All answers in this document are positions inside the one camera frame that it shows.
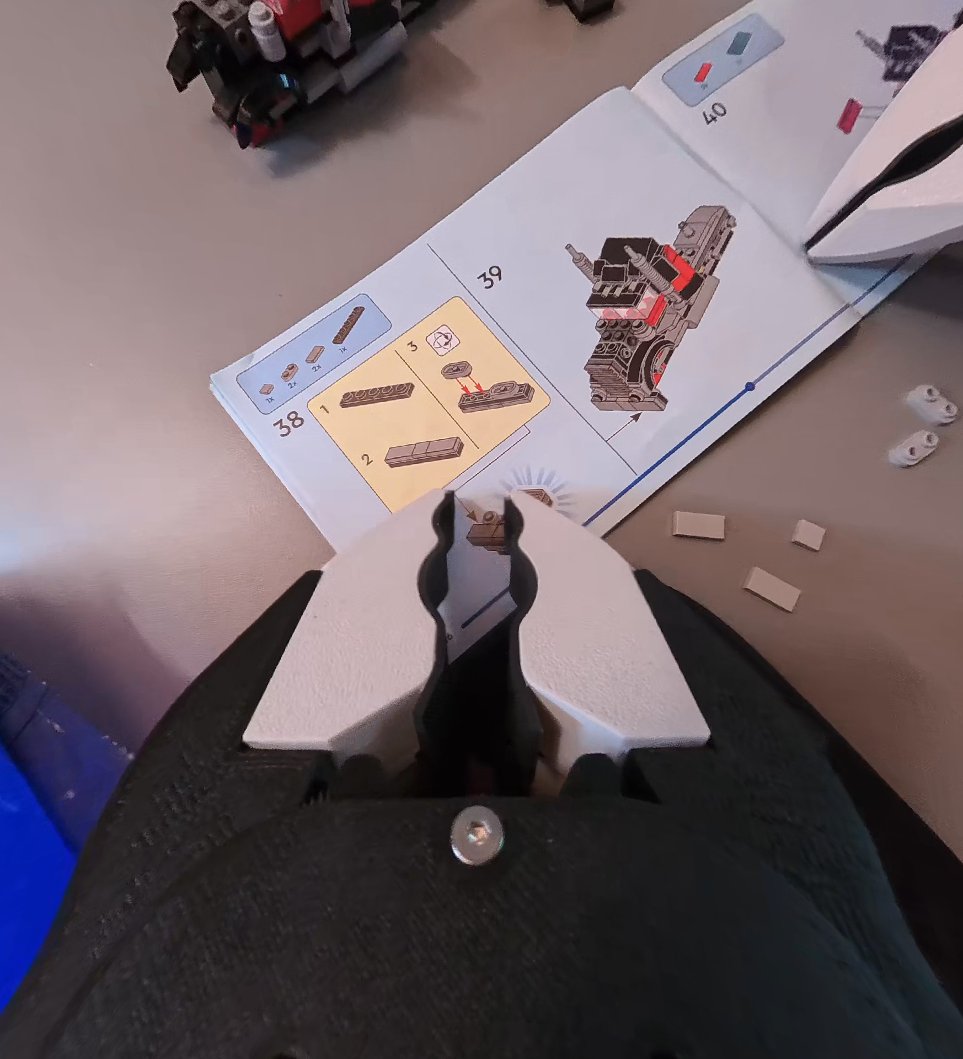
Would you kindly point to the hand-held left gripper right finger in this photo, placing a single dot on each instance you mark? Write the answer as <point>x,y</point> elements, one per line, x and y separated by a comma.
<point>605,653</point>

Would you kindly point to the lego instruction booklet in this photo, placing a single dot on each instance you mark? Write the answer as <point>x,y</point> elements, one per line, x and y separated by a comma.
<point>531,207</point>

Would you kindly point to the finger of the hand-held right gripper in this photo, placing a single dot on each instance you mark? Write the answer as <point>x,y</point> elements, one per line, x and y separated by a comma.
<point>945,207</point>
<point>920,107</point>

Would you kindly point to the grey rounded lego plate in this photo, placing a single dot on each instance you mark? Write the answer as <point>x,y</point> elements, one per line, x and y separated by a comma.
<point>932,404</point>
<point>914,447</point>

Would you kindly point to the small grey lego sub-assembly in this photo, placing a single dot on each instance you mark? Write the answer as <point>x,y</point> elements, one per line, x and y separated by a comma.
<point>593,7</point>

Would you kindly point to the tiny grey lego tile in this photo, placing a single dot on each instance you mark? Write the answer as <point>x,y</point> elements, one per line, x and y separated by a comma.
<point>808,535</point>

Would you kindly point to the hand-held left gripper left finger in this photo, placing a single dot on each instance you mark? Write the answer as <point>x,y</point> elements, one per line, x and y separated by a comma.
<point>349,653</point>

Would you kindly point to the black and red lego truck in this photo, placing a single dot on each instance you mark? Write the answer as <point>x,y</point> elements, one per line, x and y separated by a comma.
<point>283,58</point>

